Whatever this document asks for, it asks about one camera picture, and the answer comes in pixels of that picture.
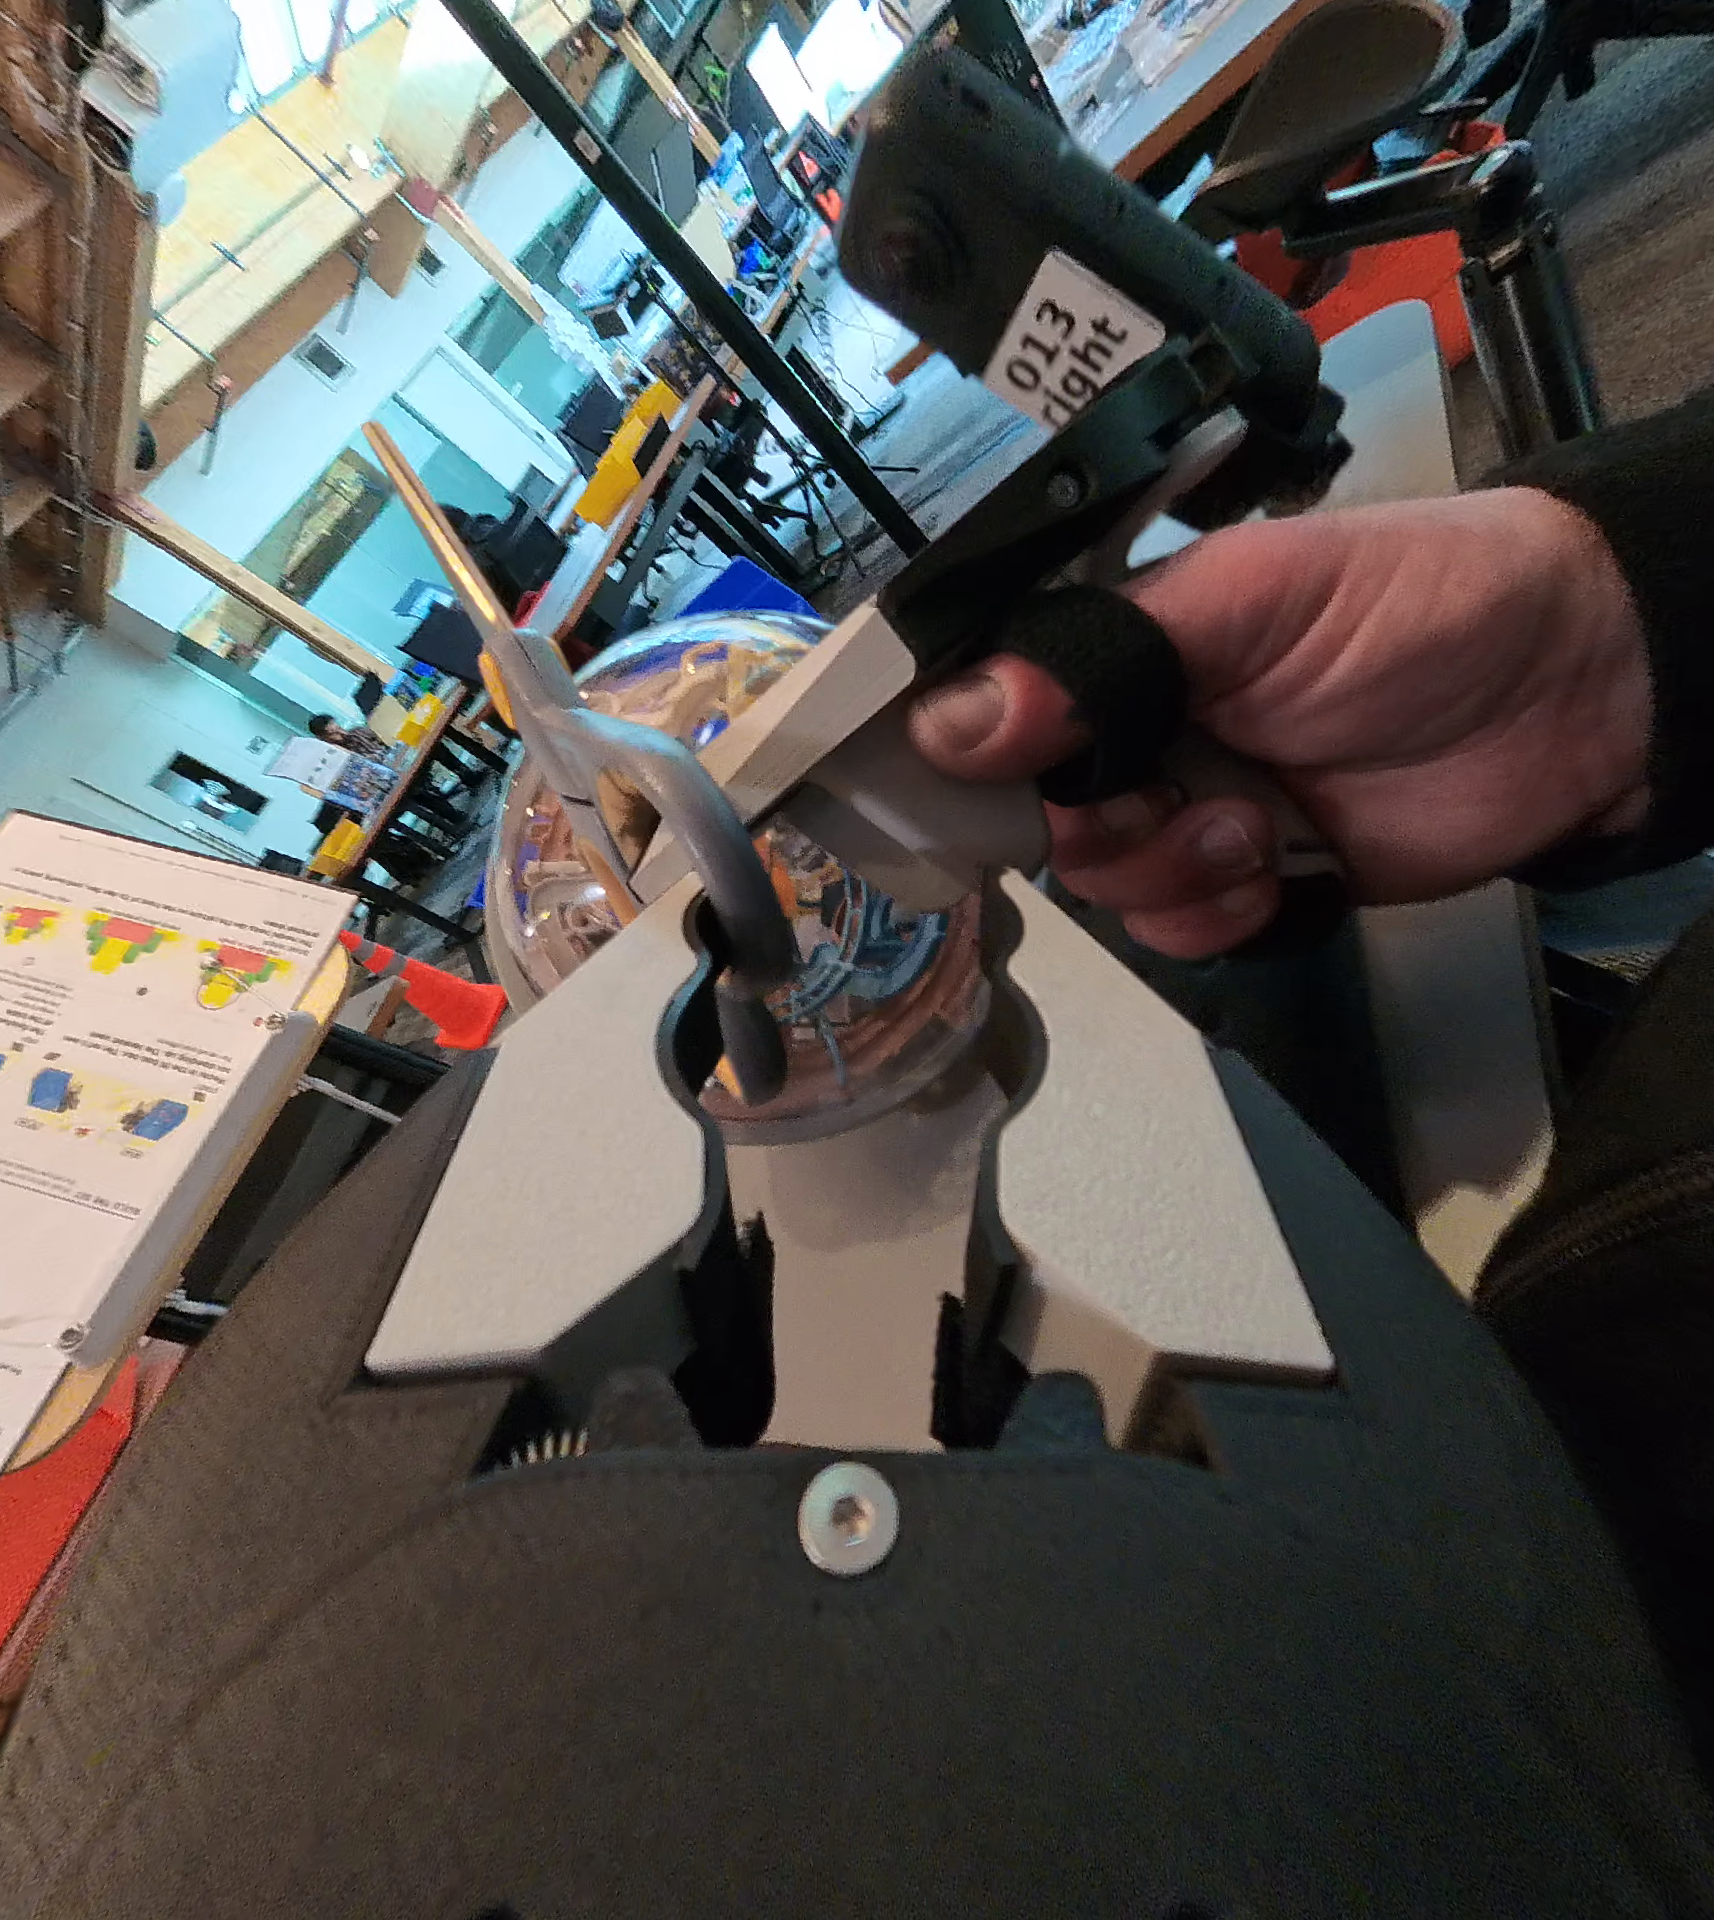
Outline black vertical pole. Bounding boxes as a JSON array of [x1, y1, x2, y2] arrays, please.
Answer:
[[438, 0, 939, 560]]

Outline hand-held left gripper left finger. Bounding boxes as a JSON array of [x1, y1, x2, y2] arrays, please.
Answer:
[[363, 871, 784, 1442]]

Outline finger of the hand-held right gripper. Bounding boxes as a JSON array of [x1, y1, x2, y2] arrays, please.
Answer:
[[632, 587, 941, 902]]

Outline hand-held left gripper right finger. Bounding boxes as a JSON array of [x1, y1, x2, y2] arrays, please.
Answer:
[[942, 871, 1342, 1449]]

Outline printed instruction sheet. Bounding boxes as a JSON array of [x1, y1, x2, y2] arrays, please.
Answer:
[[0, 811, 357, 1628]]

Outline person's right hand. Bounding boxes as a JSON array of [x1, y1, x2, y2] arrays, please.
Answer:
[[902, 481, 1664, 968]]

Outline orange object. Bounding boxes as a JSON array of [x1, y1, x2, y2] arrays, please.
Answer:
[[349, 937, 518, 1056]]

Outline yellow-handled scissors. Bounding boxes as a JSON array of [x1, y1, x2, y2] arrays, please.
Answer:
[[363, 414, 818, 1118]]

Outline person's right forearm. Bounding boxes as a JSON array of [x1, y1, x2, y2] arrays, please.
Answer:
[[1513, 360, 1714, 890]]

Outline clear maze ball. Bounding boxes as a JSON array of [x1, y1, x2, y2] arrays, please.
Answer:
[[482, 610, 1007, 1122]]

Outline person's black clothing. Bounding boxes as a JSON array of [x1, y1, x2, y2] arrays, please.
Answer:
[[1466, 840, 1714, 1879]]

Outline yellow bin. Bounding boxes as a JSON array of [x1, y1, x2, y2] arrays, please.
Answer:
[[570, 376, 689, 541]]

